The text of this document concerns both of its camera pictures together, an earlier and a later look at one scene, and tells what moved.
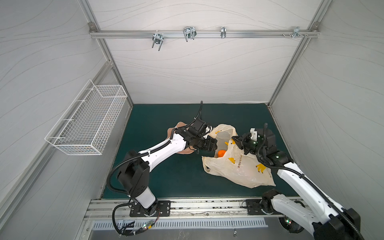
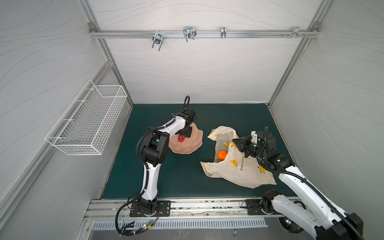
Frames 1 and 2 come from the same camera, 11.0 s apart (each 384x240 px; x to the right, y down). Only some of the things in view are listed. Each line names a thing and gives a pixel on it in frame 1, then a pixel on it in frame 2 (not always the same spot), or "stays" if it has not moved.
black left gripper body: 204,144 -> 186,132
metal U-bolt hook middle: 189,32 stays
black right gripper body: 242,144 stays
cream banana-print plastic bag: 230,161 stays
